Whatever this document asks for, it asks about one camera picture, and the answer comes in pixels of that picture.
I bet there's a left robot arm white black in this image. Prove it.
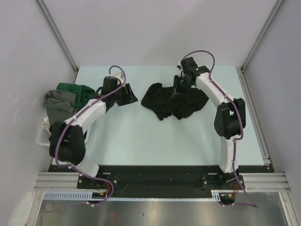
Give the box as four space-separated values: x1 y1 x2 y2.
49 73 138 188

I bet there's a right aluminium frame rail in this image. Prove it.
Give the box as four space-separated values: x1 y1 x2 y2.
236 67 274 167

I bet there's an aluminium corner post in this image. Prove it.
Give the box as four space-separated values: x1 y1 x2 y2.
34 0 79 73
241 0 285 71

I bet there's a left aluminium corner post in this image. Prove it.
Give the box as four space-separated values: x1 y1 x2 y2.
34 0 79 73

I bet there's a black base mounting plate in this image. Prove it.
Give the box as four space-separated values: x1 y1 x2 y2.
47 165 276 204

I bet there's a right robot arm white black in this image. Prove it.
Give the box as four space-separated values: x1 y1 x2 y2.
171 57 246 189

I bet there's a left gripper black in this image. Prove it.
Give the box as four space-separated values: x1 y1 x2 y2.
112 83 138 106

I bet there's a grey t shirt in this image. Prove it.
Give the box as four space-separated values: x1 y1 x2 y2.
43 90 77 126

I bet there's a black printed t shirt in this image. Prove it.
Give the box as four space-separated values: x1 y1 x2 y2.
141 83 209 121

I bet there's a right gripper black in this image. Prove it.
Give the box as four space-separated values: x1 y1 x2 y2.
171 74 193 99

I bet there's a grey cable duct strip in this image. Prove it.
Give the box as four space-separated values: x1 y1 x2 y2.
43 191 221 202

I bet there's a green t shirt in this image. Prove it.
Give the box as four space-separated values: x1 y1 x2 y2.
56 83 96 110

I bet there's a right aluminium corner post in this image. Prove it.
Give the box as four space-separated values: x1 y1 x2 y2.
241 0 285 71

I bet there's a white plastic laundry basket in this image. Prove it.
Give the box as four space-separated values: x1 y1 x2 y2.
36 116 90 148

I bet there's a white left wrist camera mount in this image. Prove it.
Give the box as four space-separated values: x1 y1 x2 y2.
109 72 125 84

